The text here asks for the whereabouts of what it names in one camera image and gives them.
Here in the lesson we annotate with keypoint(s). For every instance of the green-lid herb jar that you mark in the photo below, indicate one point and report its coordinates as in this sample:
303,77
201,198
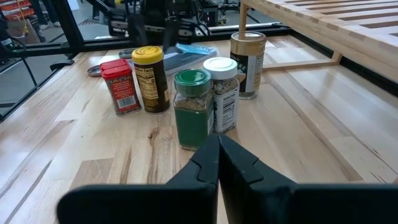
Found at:
192,118

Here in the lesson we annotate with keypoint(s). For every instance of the wooden slatted shelf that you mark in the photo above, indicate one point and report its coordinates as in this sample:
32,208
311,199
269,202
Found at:
326,28

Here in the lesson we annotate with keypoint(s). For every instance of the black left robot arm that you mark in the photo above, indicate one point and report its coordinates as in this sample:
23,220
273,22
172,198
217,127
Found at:
102,9

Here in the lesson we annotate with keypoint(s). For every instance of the blue Yellowstone book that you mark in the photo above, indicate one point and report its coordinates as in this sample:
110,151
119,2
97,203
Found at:
189,57

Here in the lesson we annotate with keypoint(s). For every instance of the red-lid paprika tin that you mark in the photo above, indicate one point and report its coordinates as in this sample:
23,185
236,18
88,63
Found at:
121,87

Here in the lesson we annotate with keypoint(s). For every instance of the yellow-lid dark spice jar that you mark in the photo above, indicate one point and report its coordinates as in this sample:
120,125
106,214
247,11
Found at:
152,81

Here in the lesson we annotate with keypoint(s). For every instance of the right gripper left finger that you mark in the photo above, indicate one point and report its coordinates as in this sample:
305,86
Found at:
155,202

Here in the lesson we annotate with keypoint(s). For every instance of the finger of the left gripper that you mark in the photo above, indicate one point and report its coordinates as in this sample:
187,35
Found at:
170,35
138,31

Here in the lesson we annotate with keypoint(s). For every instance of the red storage bins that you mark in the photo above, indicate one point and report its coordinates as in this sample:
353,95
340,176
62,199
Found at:
15,7

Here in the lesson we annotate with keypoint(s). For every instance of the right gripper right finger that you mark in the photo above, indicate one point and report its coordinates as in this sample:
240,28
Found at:
295,205

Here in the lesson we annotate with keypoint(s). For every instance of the tan-lid spice jar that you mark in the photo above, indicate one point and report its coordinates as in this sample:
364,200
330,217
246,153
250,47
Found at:
248,62

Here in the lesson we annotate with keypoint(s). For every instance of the silver tin lower left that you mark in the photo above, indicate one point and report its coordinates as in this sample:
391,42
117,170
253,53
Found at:
126,53

